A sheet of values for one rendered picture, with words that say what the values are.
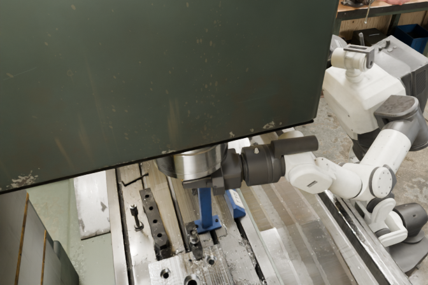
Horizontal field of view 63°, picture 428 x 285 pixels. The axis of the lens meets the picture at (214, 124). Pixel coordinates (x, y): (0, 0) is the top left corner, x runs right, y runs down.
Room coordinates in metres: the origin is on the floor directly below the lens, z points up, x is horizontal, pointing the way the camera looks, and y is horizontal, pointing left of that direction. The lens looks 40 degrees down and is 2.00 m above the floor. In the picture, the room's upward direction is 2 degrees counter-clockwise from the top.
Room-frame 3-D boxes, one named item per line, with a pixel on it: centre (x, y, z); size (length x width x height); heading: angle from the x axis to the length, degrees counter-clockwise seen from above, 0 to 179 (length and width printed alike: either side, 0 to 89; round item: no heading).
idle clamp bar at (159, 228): (0.76, 0.23, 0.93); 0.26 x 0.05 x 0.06; 20
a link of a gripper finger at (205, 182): (0.50, 0.04, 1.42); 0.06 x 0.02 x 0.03; 96
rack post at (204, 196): (0.75, 0.04, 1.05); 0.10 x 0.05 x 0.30; 105
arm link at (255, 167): (0.54, -0.05, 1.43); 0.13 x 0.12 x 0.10; 6
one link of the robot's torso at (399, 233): (1.13, -0.90, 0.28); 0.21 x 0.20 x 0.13; 105
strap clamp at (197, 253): (0.63, 0.08, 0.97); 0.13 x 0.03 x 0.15; 15
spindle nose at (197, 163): (0.53, 0.05, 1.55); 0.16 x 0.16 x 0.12
